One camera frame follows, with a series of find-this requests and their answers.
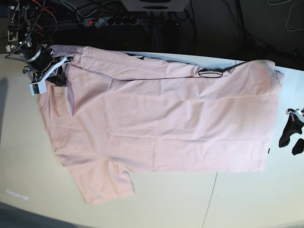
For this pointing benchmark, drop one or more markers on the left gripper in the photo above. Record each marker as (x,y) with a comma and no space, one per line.
(294,124)

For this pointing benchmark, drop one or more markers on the black box under table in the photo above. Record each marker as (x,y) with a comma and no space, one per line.
(170,29)

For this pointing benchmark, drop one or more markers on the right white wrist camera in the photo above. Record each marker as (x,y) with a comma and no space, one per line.
(39,87)

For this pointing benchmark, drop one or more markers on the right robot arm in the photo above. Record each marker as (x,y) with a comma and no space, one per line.
(31,26)

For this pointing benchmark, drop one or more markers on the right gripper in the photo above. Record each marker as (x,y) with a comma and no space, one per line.
(41,60)

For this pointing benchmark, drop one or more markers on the pink T-shirt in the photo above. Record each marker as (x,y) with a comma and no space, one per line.
(119,113)

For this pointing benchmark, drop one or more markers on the black power strip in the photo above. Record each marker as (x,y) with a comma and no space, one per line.
(111,21)

